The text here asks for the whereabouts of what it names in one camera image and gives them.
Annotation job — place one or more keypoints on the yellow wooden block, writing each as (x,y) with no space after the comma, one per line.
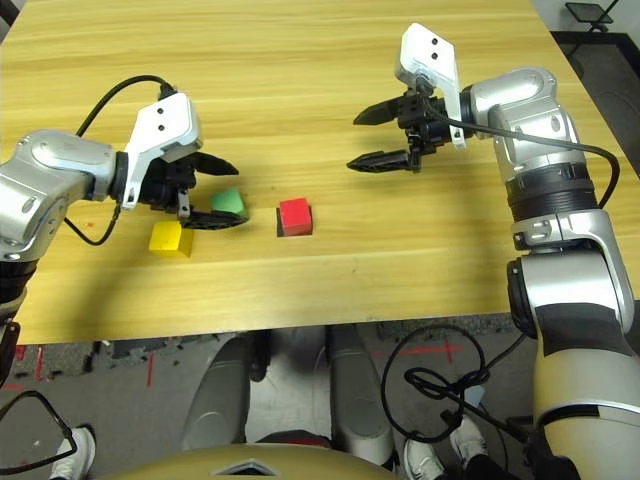
(167,237)

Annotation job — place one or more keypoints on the grey robot right leg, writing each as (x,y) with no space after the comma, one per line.
(357,395)

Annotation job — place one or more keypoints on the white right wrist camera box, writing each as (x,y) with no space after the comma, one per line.
(430,60)

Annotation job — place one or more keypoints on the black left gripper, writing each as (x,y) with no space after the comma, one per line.
(162,182)

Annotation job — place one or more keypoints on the bystander black trouser leg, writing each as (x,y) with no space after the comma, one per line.
(500,467)

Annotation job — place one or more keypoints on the grey robot leg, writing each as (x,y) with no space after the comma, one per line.
(357,395)
(215,400)

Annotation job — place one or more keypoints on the gold robot torso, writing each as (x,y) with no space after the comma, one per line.
(200,467)

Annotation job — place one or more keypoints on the red wooden block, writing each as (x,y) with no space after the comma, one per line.
(295,215)

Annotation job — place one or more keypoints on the grey robot left leg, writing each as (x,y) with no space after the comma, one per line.
(215,400)

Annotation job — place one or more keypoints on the small grey blue box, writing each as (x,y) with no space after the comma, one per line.
(477,395)

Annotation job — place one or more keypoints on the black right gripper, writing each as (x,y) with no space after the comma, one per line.
(427,127)

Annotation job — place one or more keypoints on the green wooden block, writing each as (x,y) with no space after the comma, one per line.
(227,200)

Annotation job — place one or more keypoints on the white sneaker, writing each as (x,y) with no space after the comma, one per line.
(80,450)
(467,442)
(420,460)

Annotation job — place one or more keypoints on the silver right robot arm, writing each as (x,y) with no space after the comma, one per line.
(550,165)

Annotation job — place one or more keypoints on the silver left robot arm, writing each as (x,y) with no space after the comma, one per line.
(45,170)

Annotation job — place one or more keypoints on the black stand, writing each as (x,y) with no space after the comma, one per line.
(590,12)

